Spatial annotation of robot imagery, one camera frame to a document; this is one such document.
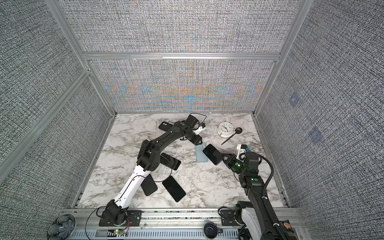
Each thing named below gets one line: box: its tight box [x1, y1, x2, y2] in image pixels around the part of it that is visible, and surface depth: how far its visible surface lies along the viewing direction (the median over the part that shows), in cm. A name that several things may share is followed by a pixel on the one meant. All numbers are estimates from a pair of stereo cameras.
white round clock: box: [217, 122, 234, 138], surface depth 106 cm
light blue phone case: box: [195, 145, 209, 163], surface depth 98 cm
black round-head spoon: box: [221, 127, 243, 145], surface depth 108 cm
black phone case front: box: [140, 173, 158, 196], surface depth 83 cm
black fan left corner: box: [47, 214, 76, 240], surface depth 70 cm
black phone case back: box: [158, 121, 173, 132], surface depth 115 cm
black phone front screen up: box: [162, 175, 186, 203], surface depth 85 cm
